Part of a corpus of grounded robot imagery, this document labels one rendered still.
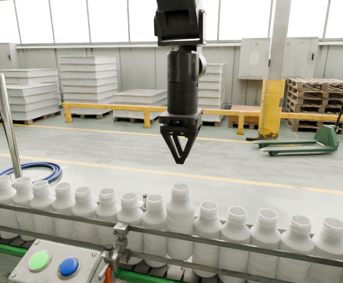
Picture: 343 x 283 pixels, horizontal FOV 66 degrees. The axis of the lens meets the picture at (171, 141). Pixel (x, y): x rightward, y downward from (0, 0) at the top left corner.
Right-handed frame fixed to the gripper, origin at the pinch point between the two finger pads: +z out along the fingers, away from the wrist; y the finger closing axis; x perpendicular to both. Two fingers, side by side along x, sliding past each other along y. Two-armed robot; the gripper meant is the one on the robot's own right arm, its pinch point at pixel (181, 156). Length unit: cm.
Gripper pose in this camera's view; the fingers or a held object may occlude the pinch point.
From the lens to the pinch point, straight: 52.2
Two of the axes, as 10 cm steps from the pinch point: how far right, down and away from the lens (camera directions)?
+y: 2.5, -2.8, 9.3
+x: -9.7, -0.8, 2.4
